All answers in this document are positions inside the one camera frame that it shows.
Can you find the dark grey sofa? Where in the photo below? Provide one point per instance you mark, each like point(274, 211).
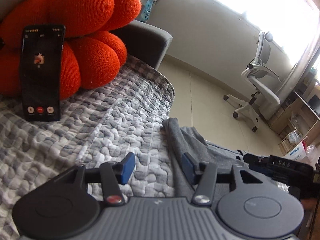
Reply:
point(145, 40)

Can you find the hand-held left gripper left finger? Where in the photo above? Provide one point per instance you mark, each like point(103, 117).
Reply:
point(128, 167)

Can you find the white office chair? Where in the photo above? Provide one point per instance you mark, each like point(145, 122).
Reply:
point(262, 87)

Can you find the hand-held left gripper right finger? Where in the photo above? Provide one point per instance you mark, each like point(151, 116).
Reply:
point(187, 166)

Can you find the black monitor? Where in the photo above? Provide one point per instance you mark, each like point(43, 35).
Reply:
point(315, 106)

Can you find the grey checked quilt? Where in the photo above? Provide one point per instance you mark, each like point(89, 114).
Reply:
point(100, 125)

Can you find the grey t-shirt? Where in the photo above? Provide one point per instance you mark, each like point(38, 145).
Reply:
point(190, 142)

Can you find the black smartphone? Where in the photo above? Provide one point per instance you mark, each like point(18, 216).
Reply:
point(41, 75)

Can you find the clear plastic bag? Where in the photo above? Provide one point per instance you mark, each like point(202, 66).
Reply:
point(312, 153)

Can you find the orange flower cushion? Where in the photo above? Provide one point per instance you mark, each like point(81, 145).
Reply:
point(87, 17)

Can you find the blue patterned box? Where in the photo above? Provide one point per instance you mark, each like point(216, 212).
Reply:
point(147, 8)

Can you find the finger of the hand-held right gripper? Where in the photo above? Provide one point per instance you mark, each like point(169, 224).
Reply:
point(257, 163)

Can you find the wooden shelf unit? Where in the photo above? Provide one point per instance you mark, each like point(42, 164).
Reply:
point(290, 120)

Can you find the white cardboard box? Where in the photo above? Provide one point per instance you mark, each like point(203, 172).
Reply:
point(296, 151)

